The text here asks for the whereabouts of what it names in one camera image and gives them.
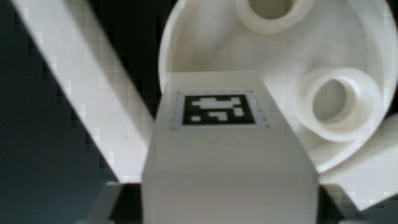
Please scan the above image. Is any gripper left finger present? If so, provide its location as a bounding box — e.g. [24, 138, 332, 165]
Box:
[74, 182, 143, 224]

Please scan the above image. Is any white U-shaped wall fence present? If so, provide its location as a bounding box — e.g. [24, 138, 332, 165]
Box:
[10, 0, 398, 209]

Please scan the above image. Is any white stool leg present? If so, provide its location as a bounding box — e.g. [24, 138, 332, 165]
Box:
[142, 71, 318, 224]

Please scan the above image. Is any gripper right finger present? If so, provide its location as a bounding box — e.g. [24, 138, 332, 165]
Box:
[318, 184, 362, 224]

